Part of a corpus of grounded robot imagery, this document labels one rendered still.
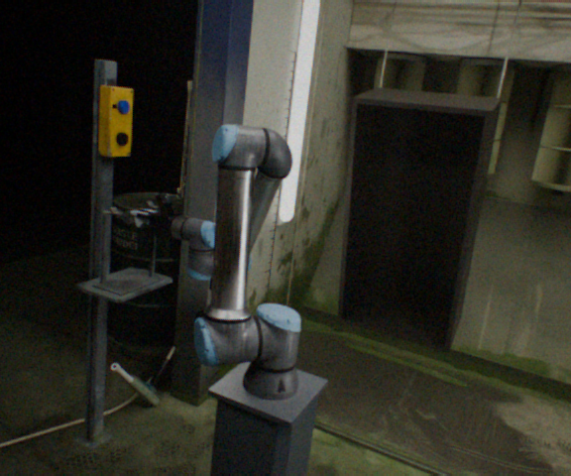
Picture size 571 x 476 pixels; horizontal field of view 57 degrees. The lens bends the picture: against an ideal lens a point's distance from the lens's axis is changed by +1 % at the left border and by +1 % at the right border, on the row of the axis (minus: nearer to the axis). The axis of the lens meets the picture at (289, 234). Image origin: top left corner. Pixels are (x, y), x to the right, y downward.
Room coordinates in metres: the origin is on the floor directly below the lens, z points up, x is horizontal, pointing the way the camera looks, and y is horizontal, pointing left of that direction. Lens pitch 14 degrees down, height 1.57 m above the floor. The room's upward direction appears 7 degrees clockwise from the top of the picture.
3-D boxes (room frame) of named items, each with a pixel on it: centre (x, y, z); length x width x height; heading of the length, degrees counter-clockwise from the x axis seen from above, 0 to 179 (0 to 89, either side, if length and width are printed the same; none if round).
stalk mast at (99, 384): (2.04, 0.77, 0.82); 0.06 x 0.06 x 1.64; 66
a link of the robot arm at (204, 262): (1.85, 0.31, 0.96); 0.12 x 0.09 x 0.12; 116
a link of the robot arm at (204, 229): (1.84, 0.32, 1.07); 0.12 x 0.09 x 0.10; 66
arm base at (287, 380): (1.59, 0.00, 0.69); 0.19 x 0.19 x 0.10
